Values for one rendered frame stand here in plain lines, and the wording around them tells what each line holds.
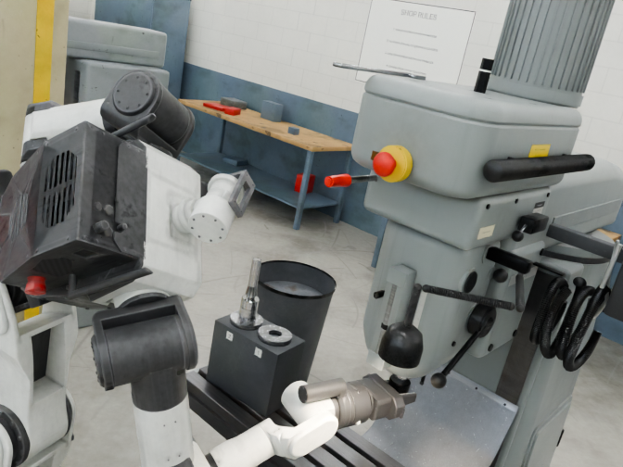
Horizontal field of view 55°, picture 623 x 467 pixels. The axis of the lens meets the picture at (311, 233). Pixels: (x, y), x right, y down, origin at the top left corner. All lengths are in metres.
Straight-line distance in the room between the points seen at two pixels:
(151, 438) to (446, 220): 0.62
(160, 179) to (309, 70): 6.06
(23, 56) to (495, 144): 1.86
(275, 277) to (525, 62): 2.54
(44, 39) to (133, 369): 1.71
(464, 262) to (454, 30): 5.00
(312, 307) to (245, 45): 5.10
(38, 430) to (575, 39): 1.35
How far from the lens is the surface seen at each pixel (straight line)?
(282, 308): 3.22
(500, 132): 0.99
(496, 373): 1.68
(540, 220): 1.23
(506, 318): 1.40
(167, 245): 1.02
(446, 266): 1.14
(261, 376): 1.58
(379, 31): 6.51
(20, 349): 1.32
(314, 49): 7.03
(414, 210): 1.11
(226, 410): 1.63
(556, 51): 1.32
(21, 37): 2.46
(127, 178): 1.00
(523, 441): 1.75
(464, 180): 0.97
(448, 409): 1.72
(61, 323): 1.39
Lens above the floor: 1.94
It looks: 18 degrees down
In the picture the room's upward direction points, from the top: 11 degrees clockwise
